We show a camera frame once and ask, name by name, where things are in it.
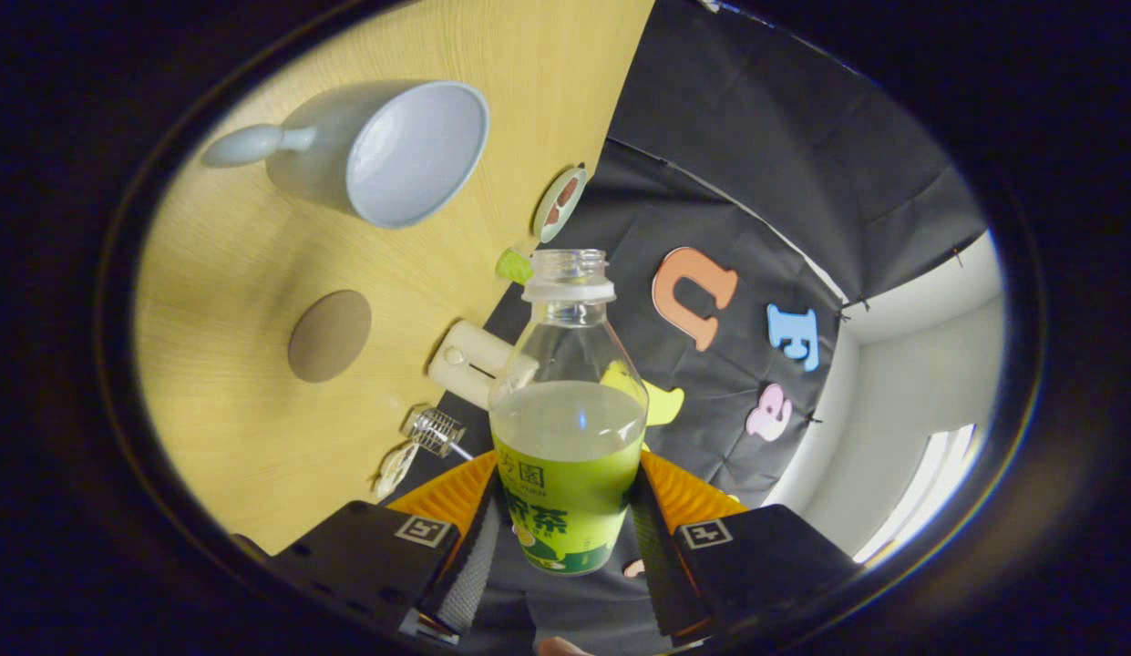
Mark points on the ceiling light panel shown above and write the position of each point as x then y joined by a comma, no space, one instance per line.
920,492

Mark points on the white toaster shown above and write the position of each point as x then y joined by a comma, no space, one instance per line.
465,355

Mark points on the white divided dish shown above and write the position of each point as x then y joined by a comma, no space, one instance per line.
396,469

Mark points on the metal mesh holder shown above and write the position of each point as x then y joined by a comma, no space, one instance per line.
435,430

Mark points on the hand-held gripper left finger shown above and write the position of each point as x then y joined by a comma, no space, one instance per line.
474,574

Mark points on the wooden table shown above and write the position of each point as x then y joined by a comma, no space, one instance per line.
255,437

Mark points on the round brown coaster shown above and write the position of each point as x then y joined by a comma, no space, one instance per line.
330,335

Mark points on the white cup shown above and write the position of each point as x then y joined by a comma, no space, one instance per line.
410,155

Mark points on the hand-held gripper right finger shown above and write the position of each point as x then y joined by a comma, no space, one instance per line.
652,574

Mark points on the pale green plate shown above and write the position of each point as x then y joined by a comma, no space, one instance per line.
547,232

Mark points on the green label juice bottle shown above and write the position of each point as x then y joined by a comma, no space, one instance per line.
570,510

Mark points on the small capped green bottle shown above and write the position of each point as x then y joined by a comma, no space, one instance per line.
514,266

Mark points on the white straw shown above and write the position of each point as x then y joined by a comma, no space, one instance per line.
461,451

